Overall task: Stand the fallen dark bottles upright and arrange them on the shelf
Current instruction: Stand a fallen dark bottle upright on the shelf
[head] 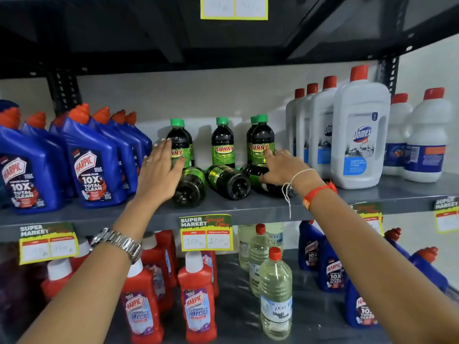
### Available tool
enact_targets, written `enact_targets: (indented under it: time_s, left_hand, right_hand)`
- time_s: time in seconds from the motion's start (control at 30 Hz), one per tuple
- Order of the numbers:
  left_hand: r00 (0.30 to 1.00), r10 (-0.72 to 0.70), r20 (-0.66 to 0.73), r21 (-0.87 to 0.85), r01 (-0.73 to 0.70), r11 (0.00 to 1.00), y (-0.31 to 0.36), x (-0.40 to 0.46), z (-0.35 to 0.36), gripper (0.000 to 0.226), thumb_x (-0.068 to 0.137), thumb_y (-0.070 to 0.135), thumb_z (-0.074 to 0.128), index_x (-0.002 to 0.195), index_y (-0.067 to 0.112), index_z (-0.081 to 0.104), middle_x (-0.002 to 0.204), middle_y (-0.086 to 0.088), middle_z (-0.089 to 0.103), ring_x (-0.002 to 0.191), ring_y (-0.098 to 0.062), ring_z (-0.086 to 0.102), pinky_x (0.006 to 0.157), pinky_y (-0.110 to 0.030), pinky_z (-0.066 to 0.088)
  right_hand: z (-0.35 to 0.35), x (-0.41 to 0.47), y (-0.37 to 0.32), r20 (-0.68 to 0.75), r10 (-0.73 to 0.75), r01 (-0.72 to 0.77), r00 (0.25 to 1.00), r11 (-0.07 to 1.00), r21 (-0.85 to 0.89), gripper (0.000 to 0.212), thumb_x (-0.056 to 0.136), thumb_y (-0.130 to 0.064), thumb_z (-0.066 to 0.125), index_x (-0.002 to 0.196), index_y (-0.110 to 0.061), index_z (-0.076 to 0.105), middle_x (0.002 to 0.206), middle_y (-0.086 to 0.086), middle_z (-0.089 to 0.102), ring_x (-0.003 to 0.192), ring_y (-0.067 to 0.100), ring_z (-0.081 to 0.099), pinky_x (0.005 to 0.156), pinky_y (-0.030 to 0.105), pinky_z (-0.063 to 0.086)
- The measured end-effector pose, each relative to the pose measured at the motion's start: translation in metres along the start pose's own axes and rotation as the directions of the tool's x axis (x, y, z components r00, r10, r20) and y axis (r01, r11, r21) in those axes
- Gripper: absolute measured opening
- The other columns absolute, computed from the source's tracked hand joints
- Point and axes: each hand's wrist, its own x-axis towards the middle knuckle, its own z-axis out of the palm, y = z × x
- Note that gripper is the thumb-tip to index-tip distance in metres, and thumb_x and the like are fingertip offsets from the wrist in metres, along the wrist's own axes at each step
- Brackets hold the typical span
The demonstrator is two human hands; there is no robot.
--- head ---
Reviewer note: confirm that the person's left hand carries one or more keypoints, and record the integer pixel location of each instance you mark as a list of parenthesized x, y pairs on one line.
[(156, 179)]

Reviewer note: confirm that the person's right hand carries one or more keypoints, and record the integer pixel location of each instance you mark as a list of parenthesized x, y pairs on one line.
[(290, 171)]

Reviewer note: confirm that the person's left thumb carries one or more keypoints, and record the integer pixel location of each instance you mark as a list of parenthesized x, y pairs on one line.
[(179, 166)]

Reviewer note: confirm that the person's right thumb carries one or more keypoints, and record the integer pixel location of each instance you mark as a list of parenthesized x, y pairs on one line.
[(266, 179)]

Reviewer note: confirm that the dark cleaner bottle green label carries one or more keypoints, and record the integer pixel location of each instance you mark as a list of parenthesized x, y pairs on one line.
[(251, 171)]

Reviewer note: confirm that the person's right forearm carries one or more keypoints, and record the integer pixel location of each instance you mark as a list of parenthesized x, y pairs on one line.
[(376, 265)]

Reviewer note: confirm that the person's left forearm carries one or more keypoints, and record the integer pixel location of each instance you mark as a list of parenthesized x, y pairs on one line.
[(89, 300)]

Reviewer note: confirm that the orange wristband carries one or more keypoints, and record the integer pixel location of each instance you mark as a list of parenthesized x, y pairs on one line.
[(311, 195)]

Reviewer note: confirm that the cluster of dark green-capped bottles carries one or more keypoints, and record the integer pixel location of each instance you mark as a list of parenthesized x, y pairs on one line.
[(222, 139)]

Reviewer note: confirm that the clear liquid bottle red cap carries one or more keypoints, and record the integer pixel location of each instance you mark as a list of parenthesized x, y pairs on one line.
[(275, 236), (244, 247), (259, 257), (275, 304)]

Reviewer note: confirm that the white disinfectant bottle red cap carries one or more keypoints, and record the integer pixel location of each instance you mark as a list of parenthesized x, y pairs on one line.
[(321, 114), (304, 114), (358, 154), (291, 118)]

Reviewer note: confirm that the green and yellow price label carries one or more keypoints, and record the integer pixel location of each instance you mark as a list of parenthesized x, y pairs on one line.
[(46, 243), (206, 232), (446, 214), (371, 216)]

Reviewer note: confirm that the blue toilet cleaner bottle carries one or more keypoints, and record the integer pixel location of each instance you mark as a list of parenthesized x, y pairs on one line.
[(428, 268), (360, 309), (396, 241), (333, 274), (310, 250)]

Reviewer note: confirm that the row of blue cleaner bottles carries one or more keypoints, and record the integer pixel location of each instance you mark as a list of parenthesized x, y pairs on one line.
[(93, 168)]

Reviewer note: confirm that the silver metal wristwatch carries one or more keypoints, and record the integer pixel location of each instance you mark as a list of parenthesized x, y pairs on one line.
[(118, 241)]

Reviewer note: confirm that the grey metal shelf rack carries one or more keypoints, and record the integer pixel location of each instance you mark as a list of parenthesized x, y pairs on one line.
[(89, 218)]

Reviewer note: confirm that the white bleach bottle blue label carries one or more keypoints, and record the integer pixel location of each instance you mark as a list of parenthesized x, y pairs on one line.
[(394, 139), (426, 139)]

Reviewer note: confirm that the group of red cleaner bottles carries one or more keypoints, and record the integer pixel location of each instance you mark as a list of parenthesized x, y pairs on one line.
[(197, 304)]

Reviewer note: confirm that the yellow-edged white price label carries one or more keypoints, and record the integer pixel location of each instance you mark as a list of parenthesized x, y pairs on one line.
[(235, 7)]

